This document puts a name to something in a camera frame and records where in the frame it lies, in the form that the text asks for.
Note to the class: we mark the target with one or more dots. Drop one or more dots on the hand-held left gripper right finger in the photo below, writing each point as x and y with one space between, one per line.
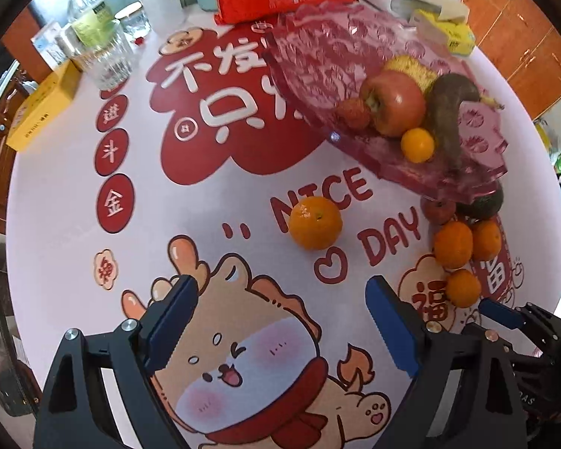
392 332

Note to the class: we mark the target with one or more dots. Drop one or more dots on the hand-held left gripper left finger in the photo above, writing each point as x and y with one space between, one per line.
173 327

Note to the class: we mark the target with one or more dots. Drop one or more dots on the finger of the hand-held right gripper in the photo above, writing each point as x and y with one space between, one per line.
498 313

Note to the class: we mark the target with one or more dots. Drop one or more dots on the small orange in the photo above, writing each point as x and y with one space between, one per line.
463 288
315 222
417 146

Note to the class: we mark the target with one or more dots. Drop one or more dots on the red date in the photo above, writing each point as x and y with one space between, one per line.
353 113
438 210

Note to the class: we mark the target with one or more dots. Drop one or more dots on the red apple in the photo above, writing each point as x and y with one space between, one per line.
397 103

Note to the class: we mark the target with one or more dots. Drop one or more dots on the yellow corn piece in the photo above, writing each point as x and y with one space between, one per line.
411 70

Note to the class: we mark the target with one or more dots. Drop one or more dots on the pink glass fruit bowl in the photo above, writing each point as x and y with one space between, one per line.
318 56

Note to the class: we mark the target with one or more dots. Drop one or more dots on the dark green avocado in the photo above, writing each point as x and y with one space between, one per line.
484 206

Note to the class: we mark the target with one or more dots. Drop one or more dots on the printed white tablecloth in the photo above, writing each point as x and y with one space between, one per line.
205 215

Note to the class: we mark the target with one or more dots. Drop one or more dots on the flat yellow box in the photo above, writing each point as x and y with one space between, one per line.
42 107

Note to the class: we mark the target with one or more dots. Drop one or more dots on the wooden wardrobe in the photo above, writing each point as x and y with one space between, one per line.
519 42

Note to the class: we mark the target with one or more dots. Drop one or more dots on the ribbed drinking glass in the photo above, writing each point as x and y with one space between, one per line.
105 63
134 24

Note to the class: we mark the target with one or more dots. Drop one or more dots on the yellow tissue box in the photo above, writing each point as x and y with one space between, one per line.
453 35

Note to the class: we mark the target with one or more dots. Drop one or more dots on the small white blue box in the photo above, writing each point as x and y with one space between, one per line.
49 44

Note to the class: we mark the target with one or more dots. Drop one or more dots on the clear green-label plastic bottle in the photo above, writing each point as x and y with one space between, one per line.
91 18

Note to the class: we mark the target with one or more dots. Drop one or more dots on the white squeeze bottle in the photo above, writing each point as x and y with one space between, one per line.
161 7

